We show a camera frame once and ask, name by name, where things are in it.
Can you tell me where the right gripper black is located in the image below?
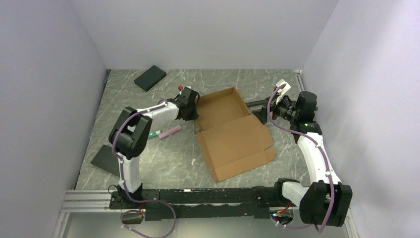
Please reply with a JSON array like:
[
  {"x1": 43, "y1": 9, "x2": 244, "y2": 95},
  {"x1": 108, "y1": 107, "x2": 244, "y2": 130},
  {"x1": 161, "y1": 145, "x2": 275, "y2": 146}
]
[{"x1": 252, "y1": 92, "x2": 299, "y2": 125}]

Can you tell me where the brown cardboard box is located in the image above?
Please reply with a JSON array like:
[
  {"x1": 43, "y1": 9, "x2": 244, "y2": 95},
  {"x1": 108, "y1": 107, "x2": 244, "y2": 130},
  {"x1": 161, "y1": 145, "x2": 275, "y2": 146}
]
[{"x1": 195, "y1": 87, "x2": 277, "y2": 182}]

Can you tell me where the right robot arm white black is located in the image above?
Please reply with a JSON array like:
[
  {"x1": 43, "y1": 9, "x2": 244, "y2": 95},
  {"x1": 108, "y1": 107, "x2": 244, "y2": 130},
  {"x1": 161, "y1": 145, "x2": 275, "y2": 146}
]
[{"x1": 247, "y1": 91, "x2": 353, "y2": 232}]

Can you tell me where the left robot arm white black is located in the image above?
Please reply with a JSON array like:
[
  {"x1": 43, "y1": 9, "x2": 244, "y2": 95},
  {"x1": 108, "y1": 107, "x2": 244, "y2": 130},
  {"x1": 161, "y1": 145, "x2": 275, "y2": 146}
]
[{"x1": 108, "y1": 86, "x2": 200, "y2": 208}]

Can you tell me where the black flat box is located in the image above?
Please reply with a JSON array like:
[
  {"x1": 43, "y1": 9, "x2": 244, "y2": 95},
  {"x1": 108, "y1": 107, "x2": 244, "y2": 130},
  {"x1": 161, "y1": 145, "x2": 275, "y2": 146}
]
[{"x1": 134, "y1": 65, "x2": 167, "y2": 92}]

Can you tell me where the black foam tube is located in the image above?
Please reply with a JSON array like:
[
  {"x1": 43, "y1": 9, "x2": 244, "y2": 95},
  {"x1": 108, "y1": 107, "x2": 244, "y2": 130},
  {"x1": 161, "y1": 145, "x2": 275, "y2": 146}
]
[{"x1": 246, "y1": 99, "x2": 269, "y2": 108}]

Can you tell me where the pink marker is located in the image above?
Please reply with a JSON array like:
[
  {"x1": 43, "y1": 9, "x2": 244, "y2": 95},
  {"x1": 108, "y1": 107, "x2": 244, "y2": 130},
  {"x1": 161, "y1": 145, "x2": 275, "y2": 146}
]
[{"x1": 158, "y1": 125, "x2": 182, "y2": 139}]

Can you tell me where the green white marker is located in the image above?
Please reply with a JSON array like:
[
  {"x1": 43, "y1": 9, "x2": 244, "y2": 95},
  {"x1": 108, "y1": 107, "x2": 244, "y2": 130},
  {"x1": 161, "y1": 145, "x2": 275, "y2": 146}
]
[{"x1": 148, "y1": 130, "x2": 161, "y2": 138}]

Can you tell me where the black triangular plate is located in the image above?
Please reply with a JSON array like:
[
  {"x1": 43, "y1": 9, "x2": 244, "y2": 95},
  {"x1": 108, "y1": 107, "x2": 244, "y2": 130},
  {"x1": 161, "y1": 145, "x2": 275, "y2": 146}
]
[{"x1": 90, "y1": 145, "x2": 119, "y2": 177}]

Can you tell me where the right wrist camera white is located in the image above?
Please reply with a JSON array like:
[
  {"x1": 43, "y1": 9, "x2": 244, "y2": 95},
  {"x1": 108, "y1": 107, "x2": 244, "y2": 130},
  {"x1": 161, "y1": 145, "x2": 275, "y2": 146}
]
[{"x1": 275, "y1": 79, "x2": 291, "y2": 104}]

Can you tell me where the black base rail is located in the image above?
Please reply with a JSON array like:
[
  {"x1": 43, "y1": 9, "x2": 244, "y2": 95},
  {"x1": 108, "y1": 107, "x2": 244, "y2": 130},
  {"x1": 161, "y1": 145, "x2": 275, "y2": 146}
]
[{"x1": 109, "y1": 186, "x2": 290, "y2": 221}]

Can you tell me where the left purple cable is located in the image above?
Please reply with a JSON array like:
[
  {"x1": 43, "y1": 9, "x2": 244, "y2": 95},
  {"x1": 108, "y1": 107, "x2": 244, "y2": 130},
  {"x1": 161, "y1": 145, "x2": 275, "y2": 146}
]
[{"x1": 111, "y1": 98, "x2": 177, "y2": 238}]

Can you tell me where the aluminium frame rail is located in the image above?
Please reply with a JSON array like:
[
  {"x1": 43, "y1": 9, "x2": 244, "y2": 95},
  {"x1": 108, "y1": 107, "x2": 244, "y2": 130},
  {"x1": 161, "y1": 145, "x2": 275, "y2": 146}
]
[{"x1": 61, "y1": 190, "x2": 111, "y2": 213}]

